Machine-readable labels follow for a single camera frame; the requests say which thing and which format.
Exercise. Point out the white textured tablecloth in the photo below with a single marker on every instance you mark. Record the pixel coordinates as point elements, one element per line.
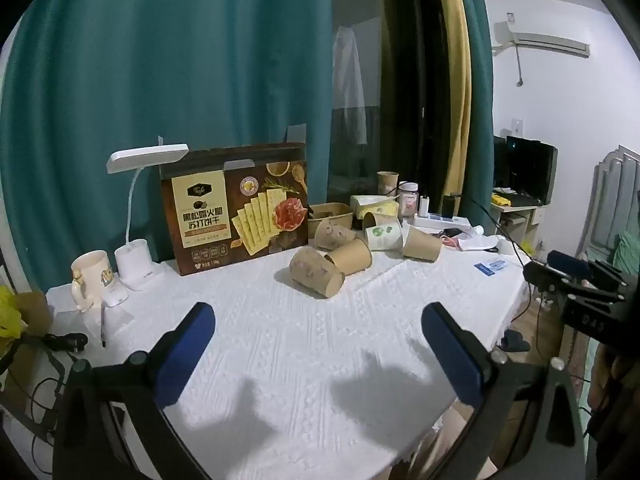
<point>300,350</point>

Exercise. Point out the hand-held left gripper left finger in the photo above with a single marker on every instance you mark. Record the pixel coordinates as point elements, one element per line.
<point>186,355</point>

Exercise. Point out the brown cracker box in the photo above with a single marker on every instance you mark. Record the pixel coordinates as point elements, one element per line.
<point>235,215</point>

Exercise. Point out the large patterned paper cup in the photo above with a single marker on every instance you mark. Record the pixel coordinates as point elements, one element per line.
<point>312,270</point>

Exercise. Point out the black monitor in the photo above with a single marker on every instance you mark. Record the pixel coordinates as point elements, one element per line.
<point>531,170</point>

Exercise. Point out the tall brown paper cup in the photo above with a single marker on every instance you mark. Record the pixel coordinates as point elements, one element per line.
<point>387,183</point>

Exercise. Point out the black power adapter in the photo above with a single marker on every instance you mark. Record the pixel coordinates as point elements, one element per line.
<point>451,206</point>

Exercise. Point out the pink jar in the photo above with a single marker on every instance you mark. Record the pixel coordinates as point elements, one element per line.
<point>408,200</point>

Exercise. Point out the narrow teal curtain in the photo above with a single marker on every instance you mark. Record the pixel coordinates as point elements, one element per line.
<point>481,100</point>

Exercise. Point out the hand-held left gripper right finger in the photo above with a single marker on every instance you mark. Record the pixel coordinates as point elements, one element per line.
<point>452,355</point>

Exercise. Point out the cream cartoon mug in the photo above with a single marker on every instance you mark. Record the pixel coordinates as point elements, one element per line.
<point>92,275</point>

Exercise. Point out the blue card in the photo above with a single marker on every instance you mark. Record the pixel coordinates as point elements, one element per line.
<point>499,263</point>
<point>484,268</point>

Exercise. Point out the wide teal curtain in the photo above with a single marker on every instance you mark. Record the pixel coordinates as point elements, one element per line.
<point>165,60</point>

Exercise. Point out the yellow tissue box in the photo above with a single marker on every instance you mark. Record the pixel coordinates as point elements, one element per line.
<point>372,205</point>

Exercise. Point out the yellow packet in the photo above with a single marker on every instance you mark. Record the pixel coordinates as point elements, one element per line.
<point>501,199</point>

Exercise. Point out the white charger plug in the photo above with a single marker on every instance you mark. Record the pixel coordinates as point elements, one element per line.
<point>426,206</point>

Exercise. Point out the white air conditioner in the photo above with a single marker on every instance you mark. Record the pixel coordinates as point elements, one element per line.
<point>545,40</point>

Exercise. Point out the small black device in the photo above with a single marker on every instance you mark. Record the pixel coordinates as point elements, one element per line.
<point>452,233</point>

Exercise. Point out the white computer desk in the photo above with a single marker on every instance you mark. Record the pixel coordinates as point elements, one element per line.
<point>520,220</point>

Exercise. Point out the small patterned paper cup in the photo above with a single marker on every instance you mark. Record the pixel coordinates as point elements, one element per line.
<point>335,235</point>

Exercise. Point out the white papers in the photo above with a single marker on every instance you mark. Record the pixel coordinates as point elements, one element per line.
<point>477,242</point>

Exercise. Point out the white desk lamp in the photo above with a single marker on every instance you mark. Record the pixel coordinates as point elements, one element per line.
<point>135,260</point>

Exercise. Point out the brown paper bowl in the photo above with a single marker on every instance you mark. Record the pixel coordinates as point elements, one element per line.
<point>327,215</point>

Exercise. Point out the white power strip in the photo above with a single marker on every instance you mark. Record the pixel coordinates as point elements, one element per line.
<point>440,221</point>

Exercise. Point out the brown paper bag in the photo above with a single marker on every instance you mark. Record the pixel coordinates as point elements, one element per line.
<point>35,312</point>

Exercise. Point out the yellow plastic bag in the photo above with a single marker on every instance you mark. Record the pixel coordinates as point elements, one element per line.
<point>10,312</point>

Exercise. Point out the grey bed headboard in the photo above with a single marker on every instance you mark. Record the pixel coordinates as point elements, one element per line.
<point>605,195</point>

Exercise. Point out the yellow curtain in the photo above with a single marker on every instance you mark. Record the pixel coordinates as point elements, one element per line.
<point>456,85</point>

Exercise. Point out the white green paper cup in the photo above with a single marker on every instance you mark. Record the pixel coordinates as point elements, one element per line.
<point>384,237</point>

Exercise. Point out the green pillow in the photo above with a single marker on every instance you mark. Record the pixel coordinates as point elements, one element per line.
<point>627,255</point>

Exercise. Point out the black metal frame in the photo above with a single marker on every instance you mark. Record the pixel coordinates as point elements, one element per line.
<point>30,410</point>

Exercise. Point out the black pen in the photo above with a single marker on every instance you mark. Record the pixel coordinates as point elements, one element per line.
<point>103,325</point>

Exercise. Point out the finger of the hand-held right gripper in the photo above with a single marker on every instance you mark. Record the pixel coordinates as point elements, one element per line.
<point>542,277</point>
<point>567,261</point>

